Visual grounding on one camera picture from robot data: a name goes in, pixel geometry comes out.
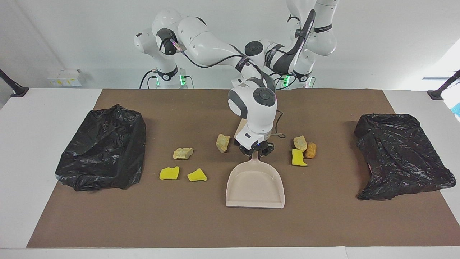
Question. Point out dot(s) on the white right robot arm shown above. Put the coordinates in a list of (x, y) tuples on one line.
[(208, 46)]

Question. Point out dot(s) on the white base box green light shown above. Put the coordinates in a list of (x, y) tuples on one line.
[(286, 80), (183, 79)]

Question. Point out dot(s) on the pale beige stone chunk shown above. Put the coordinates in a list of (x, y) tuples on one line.
[(183, 153)]

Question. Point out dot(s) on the blue object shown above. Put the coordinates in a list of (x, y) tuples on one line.
[(457, 109)]

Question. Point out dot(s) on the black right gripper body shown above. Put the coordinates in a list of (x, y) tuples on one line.
[(253, 145)]

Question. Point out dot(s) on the white wall socket box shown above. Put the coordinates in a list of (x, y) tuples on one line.
[(64, 77)]

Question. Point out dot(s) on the brown table mat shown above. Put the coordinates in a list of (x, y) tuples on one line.
[(215, 223)]

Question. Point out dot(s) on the black camera stand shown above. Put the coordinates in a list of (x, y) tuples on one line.
[(440, 91), (16, 90)]

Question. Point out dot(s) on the orange-brown sponge chunk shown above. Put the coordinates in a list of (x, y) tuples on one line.
[(311, 151)]

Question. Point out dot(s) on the pale bread-like chunk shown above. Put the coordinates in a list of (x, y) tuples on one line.
[(300, 142)]

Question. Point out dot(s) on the beige plastic dustpan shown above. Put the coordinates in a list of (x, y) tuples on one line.
[(255, 183)]

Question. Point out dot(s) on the tan beige stone chunk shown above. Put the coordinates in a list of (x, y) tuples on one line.
[(222, 143)]

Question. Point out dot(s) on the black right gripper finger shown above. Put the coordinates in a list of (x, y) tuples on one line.
[(251, 155), (260, 154)]

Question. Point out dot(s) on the black bag lined bin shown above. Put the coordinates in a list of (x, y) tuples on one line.
[(395, 154), (104, 151)]

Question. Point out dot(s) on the yellow sponge piece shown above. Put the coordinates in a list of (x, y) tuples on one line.
[(197, 175), (298, 158), (169, 173)]

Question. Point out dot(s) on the beige brush black bristles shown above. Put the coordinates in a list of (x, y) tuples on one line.
[(240, 131)]

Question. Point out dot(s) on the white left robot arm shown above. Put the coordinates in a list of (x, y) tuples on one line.
[(323, 32)]

